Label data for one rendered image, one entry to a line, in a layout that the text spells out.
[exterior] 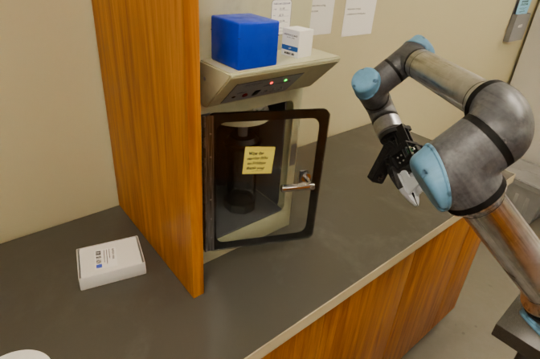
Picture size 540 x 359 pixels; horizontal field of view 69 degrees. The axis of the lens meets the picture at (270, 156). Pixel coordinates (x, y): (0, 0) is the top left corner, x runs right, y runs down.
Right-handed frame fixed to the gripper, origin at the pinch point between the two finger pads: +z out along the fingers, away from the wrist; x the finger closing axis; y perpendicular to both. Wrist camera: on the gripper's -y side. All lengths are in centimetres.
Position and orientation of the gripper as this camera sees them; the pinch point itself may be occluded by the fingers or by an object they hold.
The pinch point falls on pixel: (412, 202)
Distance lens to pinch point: 107.2
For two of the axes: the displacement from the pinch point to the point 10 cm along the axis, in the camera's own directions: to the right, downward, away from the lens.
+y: 5.4, -5.3, -6.6
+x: 8.2, 1.5, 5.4
